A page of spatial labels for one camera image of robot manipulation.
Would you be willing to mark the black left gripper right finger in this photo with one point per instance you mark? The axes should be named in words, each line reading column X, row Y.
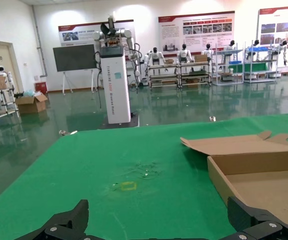
column 254, row 222

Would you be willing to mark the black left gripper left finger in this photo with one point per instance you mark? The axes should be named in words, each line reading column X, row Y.
column 68, row 222

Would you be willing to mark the small open cardboard box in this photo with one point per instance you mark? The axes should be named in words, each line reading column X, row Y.
column 259, row 160

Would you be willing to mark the open cardboard shipping box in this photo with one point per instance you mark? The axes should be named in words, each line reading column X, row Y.
column 31, row 105

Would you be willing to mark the red box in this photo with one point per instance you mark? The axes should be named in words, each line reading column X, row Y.
column 41, row 87

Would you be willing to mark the green tablecloth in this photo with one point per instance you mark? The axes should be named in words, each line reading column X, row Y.
column 108, row 162

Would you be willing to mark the white tube rack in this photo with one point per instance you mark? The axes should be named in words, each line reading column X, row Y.
column 3, row 100

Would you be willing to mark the white tower robot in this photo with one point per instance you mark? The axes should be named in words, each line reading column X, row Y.
column 115, row 82

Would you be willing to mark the tall metal shelf rack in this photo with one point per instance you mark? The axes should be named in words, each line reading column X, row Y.
column 259, row 75
column 227, row 75

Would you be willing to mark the low metal workbench rack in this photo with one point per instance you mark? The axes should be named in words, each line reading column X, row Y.
column 162, row 75
column 195, row 73

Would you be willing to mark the black display on stand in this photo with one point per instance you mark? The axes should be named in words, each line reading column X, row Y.
column 74, row 57

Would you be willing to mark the white black humanoid robot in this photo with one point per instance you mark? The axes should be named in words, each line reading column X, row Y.
column 183, row 53
column 255, row 46
column 230, row 48
column 155, row 56
column 282, row 48
column 207, row 52

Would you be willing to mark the beige door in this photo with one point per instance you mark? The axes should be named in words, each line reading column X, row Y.
column 2, row 60

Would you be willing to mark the grey wall pipe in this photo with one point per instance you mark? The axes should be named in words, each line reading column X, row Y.
column 38, row 42

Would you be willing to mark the red white wall poster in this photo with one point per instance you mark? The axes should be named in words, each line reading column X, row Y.
column 271, row 25
column 196, row 25
column 71, row 32

